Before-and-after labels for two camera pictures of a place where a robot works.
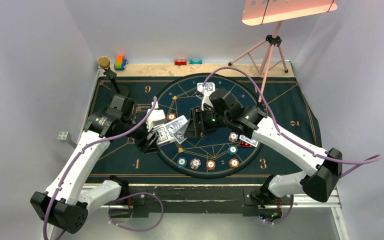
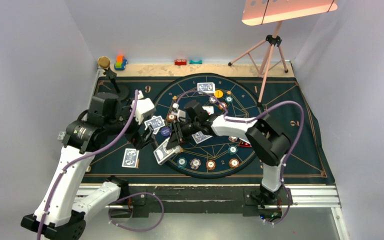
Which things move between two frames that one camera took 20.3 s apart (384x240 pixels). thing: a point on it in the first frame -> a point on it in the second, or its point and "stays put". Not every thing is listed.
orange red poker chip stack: x=210 y=164 stays put
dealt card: x=208 y=87 stays put
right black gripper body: x=210 y=120 -> x=184 y=130
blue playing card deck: x=165 y=133 -> x=163 y=154
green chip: x=232 y=150 stays put
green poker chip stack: x=181 y=162 stays put
